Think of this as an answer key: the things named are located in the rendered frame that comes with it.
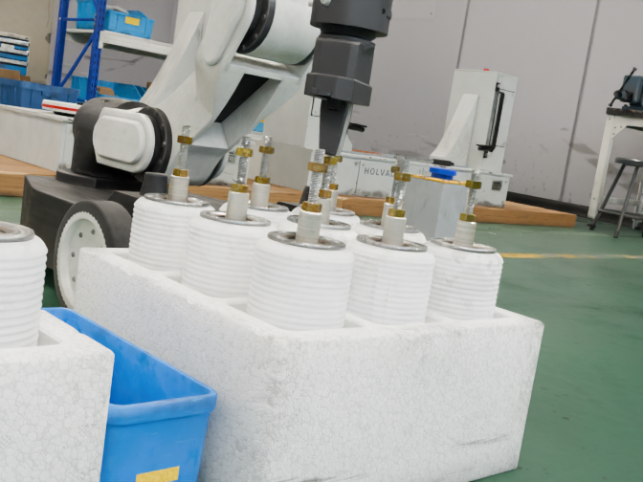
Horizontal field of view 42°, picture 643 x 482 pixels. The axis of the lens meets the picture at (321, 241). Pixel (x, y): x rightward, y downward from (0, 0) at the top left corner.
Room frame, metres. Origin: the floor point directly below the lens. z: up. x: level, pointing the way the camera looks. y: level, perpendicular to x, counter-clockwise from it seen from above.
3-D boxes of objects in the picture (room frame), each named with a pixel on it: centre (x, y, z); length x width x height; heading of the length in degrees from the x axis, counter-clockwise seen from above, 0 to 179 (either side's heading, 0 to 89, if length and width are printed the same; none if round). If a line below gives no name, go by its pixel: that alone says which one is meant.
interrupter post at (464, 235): (0.94, -0.16, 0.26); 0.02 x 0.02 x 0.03
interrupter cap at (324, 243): (0.78, 0.01, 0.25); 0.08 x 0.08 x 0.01
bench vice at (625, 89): (5.23, -1.78, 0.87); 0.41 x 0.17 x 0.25; 134
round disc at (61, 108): (3.11, 0.94, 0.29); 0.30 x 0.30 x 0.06
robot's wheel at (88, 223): (1.27, 0.34, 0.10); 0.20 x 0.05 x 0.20; 44
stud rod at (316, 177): (0.78, 0.01, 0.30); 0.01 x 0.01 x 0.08
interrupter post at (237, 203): (0.87, 0.09, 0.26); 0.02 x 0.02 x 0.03
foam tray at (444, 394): (0.95, 0.01, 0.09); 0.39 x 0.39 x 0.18; 42
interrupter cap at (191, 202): (0.96, 0.17, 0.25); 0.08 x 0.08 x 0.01
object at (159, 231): (0.96, 0.17, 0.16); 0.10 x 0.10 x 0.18
